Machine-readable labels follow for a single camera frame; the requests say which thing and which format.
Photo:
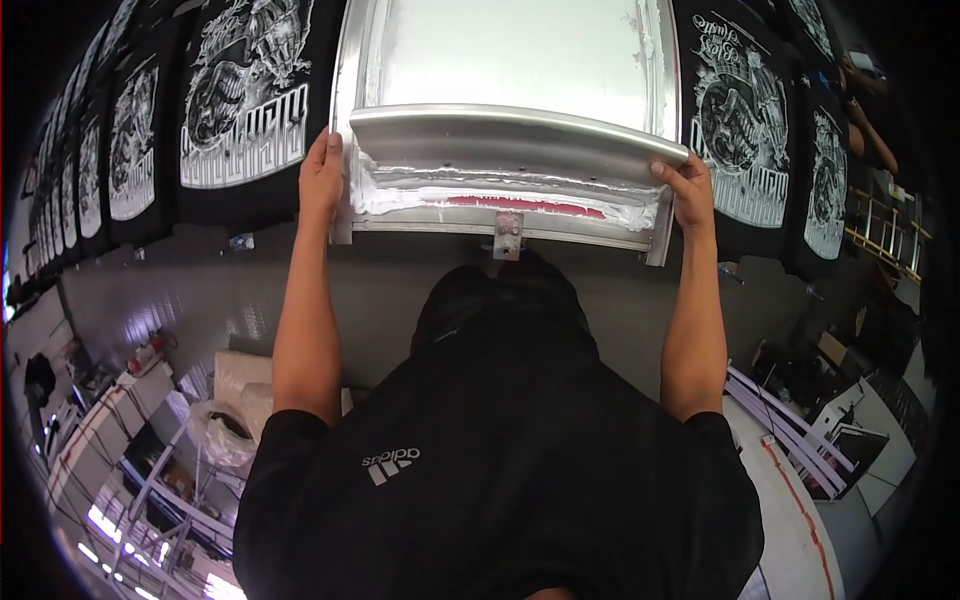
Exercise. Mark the red strip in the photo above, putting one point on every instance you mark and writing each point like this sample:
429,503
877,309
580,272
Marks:
525,204

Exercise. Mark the white table with red tape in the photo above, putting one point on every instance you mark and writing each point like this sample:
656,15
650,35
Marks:
780,525

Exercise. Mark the white rails rack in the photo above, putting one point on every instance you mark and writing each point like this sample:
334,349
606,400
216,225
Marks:
787,435

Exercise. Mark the clear plastic bag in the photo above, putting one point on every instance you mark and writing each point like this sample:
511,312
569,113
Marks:
221,433

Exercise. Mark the red fire extinguisher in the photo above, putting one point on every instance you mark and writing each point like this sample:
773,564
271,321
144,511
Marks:
146,357

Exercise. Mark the cardboard box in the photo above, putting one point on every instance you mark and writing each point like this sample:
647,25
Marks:
832,347

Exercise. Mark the row of black printed shirts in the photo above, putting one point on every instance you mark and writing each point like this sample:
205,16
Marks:
240,97
742,127

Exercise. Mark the person's left hand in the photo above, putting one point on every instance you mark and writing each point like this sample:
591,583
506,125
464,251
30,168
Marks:
319,184

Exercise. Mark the aluminium squeegee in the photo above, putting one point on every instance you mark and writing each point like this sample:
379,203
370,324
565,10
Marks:
517,139

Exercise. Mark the aluminium screen printing frame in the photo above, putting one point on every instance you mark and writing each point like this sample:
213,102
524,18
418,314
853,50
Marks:
517,52

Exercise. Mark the person's right hand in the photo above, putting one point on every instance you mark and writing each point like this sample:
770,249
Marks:
691,199

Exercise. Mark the white printing ink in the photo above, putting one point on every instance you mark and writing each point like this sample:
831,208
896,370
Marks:
390,191

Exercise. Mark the small metal bracket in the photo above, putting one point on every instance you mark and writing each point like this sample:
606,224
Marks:
508,234

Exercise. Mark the cluttered metal shelf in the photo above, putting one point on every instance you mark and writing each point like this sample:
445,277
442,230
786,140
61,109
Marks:
127,480

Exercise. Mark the yellow metal rack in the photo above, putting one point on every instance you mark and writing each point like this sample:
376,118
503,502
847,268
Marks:
889,232

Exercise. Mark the person's body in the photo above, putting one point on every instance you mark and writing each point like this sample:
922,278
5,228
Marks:
495,480

